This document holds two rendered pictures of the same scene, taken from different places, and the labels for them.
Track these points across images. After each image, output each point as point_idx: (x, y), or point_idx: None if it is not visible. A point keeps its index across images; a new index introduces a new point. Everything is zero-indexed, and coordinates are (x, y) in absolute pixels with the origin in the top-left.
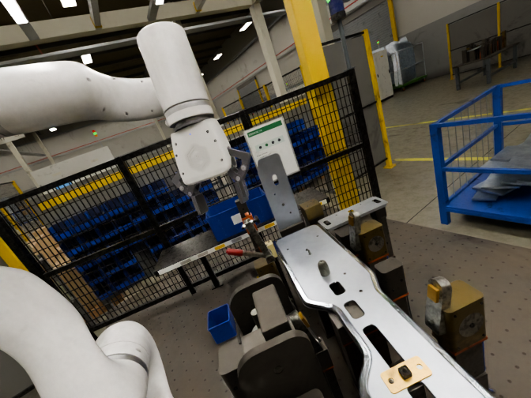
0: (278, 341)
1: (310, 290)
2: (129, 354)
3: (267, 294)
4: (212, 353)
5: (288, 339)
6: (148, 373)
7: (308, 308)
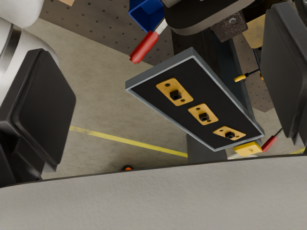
0: (230, 12)
1: None
2: (0, 60)
3: None
4: None
5: (244, 7)
6: (16, 29)
7: None
